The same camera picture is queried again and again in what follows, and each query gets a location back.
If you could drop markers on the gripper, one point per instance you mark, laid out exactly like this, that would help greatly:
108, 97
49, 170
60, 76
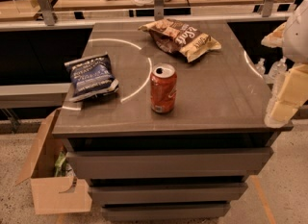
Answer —
297, 36

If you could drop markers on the brown chip bag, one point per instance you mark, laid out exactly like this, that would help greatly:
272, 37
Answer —
174, 36

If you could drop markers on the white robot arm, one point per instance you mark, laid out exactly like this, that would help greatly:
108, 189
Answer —
295, 36

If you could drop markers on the blue chip bag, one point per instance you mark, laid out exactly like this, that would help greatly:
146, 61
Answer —
91, 76

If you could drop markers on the green bag in box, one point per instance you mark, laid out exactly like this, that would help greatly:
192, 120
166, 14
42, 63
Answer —
60, 165

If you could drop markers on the clear plastic bottle left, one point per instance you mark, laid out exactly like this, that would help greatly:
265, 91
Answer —
260, 66

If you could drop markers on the clear plastic bottle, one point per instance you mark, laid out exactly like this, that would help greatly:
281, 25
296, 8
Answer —
260, 66
277, 68

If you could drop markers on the clear plastic bottle right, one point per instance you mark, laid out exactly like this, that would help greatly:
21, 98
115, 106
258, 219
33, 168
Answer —
277, 68

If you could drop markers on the orange soda can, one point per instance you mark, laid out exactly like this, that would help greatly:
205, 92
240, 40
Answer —
163, 80

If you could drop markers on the grey drawer cabinet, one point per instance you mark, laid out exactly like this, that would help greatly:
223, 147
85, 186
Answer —
190, 162

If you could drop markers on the open cardboard box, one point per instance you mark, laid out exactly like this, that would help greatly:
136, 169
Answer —
51, 194

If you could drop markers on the metal bracket middle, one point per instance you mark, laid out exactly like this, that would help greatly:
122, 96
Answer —
158, 9

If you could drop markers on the metal bracket left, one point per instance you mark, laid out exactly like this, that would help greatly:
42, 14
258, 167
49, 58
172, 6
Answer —
47, 12

